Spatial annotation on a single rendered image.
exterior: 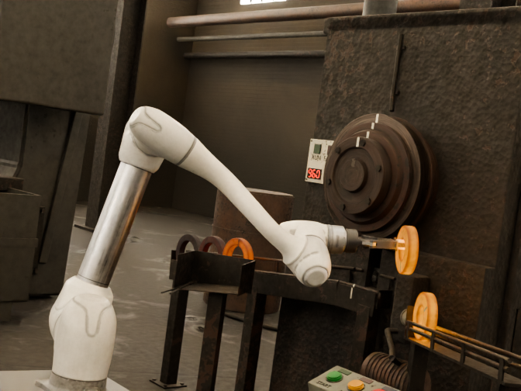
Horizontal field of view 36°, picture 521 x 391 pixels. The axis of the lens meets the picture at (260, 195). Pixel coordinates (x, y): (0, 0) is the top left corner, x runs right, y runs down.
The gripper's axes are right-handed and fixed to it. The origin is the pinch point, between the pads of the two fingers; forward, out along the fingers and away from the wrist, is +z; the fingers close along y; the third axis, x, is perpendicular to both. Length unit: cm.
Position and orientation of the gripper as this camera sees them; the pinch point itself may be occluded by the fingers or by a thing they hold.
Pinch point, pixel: (406, 244)
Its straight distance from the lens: 258.5
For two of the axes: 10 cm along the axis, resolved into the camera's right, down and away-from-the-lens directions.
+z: 9.9, 0.8, 1.1
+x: 0.8, -10.0, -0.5
